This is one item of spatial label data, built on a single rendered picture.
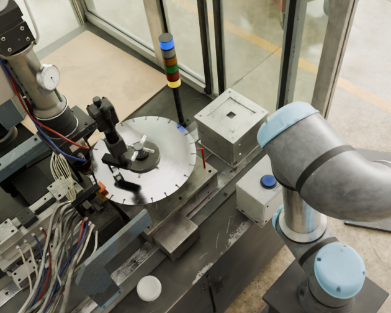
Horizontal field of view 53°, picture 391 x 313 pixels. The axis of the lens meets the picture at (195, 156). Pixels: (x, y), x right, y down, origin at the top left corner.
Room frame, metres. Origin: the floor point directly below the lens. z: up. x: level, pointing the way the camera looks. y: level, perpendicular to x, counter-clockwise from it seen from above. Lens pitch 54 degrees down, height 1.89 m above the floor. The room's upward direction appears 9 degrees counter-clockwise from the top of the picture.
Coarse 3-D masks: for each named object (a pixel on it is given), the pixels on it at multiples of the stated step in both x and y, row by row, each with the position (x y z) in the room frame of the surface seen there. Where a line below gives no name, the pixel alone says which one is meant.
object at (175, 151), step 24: (144, 120) 0.87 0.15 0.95; (168, 120) 0.86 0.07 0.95; (96, 144) 0.81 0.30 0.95; (168, 144) 0.76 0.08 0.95; (192, 144) 0.74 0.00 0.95; (96, 168) 0.71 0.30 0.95; (120, 168) 0.70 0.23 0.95; (168, 168) 0.67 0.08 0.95; (192, 168) 0.65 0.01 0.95; (120, 192) 0.61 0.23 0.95; (144, 192) 0.60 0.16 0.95; (168, 192) 0.59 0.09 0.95
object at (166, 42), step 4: (160, 36) 1.01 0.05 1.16; (164, 36) 1.01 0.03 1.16; (168, 36) 1.01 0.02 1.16; (172, 36) 1.00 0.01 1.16; (160, 40) 0.99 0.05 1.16; (164, 40) 0.99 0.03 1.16; (168, 40) 0.98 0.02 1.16; (172, 40) 0.99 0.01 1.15; (160, 44) 0.99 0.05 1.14; (164, 44) 0.98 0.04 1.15; (168, 44) 0.98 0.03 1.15; (172, 44) 0.99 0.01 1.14; (164, 48) 0.98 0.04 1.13; (168, 48) 0.98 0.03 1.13
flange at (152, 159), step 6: (132, 144) 0.77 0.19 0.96; (144, 144) 0.77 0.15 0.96; (150, 144) 0.76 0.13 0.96; (132, 150) 0.75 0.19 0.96; (156, 150) 0.73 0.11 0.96; (126, 156) 0.73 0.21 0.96; (138, 156) 0.71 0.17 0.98; (144, 156) 0.71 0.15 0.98; (150, 156) 0.71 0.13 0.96; (156, 156) 0.71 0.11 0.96; (132, 162) 0.70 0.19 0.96; (138, 162) 0.70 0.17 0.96; (144, 162) 0.70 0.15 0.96; (150, 162) 0.69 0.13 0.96; (156, 162) 0.69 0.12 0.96; (132, 168) 0.68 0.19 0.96; (138, 168) 0.68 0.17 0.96; (144, 168) 0.68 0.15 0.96; (150, 168) 0.68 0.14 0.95
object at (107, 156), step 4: (104, 156) 0.69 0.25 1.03; (108, 156) 0.69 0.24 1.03; (112, 156) 0.69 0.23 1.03; (120, 156) 0.65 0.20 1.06; (124, 156) 0.66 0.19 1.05; (104, 160) 0.68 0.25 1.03; (108, 160) 0.67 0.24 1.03; (112, 160) 0.67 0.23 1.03; (116, 160) 0.67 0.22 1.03; (120, 160) 0.65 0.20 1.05; (124, 160) 0.65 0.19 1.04; (128, 160) 0.66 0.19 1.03; (108, 164) 0.67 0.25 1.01; (112, 164) 0.67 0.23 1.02; (116, 164) 0.66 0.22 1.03; (120, 164) 0.65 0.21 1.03; (124, 164) 0.65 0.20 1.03; (128, 164) 0.65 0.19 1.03; (124, 168) 0.65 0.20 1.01; (128, 168) 0.64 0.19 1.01; (112, 172) 0.67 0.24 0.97
